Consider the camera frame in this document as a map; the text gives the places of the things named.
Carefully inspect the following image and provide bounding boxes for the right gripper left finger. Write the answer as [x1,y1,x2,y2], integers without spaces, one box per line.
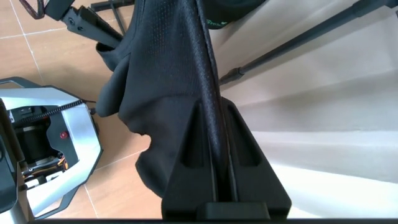
[161,101,218,219]

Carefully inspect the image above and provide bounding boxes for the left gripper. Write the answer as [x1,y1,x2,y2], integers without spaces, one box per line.
[45,0,124,50]

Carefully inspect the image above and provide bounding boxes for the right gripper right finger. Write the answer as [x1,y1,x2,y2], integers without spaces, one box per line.
[220,96,292,219]

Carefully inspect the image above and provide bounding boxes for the black garment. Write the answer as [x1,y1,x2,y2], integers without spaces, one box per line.
[95,0,233,200]

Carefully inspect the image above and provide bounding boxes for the black shorts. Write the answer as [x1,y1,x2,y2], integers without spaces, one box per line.
[200,0,269,30]

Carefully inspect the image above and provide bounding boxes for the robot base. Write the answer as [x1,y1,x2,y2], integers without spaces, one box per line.
[0,77,104,224]

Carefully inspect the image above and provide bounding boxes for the black clothes rack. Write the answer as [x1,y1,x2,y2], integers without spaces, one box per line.
[90,0,398,86]

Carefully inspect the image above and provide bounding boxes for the white curtain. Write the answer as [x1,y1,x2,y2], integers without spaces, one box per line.
[208,0,398,219]

